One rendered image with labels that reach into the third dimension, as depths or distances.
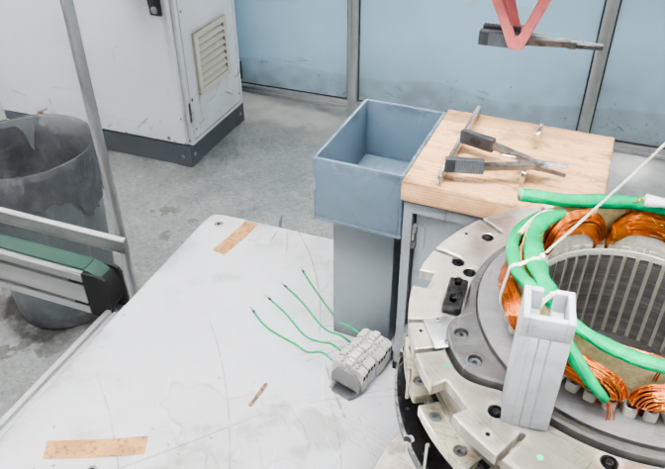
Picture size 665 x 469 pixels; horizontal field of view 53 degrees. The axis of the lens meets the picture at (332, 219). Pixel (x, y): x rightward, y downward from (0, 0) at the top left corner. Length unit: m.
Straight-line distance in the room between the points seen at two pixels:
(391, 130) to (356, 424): 0.37
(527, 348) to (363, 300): 0.50
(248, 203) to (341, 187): 1.88
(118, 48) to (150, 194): 0.58
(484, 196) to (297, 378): 0.35
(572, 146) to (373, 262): 0.27
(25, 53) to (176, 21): 0.79
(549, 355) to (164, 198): 2.40
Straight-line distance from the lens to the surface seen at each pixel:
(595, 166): 0.78
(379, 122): 0.89
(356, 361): 0.85
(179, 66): 2.72
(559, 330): 0.38
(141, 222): 2.60
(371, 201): 0.75
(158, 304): 1.01
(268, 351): 0.91
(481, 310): 0.50
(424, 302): 0.51
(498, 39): 0.75
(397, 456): 0.78
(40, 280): 1.22
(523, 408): 0.43
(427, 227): 0.74
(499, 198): 0.69
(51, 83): 3.14
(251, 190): 2.70
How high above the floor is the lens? 1.43
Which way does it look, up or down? 35 degrees down
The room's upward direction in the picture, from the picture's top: straight up
